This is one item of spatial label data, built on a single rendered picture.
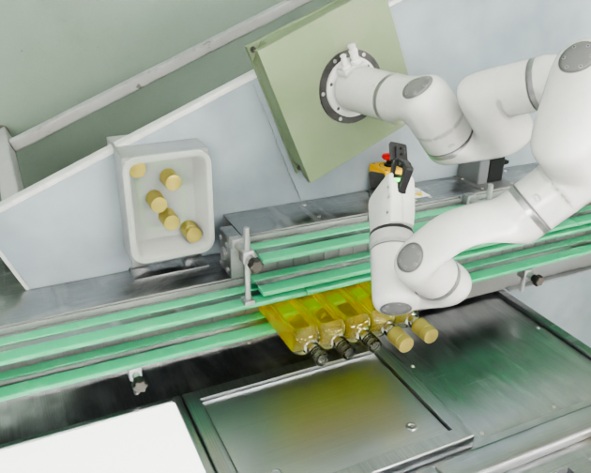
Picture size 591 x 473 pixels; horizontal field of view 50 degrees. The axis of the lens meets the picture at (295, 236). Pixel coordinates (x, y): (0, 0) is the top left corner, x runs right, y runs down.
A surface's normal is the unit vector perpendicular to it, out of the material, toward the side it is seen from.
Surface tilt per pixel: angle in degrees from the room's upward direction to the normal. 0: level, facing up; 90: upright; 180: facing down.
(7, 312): 90
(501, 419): 90
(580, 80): 78
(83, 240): 0
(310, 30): 4
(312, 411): 90
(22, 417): 90
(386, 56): 4
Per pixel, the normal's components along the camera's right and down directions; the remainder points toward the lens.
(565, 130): -0.52, -0.27
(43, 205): 0.43, 0.40
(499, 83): -0.67, -0.11
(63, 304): 0.01, -0.90
